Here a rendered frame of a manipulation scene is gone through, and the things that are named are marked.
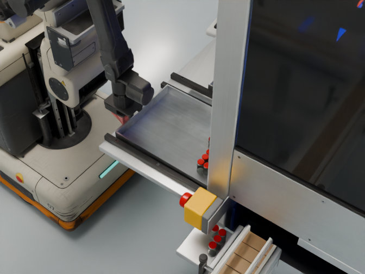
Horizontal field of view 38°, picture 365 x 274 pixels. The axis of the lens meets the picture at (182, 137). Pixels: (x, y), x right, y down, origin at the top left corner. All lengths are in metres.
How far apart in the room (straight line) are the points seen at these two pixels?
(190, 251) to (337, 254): 0.38
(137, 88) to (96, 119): 1.09
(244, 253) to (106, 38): 0.65
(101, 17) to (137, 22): 2.19
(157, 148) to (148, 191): 1.00
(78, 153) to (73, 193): 0.21
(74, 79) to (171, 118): 0.46
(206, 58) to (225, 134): 0.76
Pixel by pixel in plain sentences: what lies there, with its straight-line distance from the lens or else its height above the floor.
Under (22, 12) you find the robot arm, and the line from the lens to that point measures 1.59.
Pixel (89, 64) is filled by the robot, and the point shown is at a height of 0.80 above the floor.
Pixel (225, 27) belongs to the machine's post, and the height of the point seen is 1.52.
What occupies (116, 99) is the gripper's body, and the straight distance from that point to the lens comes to 1.54.
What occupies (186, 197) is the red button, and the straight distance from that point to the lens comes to 1.33.
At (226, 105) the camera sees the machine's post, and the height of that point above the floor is 1.33.
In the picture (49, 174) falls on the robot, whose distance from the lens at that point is 2.36.
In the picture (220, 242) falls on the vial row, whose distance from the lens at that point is 1.37.
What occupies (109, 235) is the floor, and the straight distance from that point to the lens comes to 2.47.
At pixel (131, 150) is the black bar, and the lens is 1.58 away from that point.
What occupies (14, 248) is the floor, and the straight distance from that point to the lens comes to 2.53.
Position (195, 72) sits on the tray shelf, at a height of 0.88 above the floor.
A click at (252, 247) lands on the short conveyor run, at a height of 0.93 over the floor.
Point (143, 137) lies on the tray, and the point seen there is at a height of 0.88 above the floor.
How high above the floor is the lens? 2.11
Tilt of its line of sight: 49 degrees down
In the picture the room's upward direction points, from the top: straight up
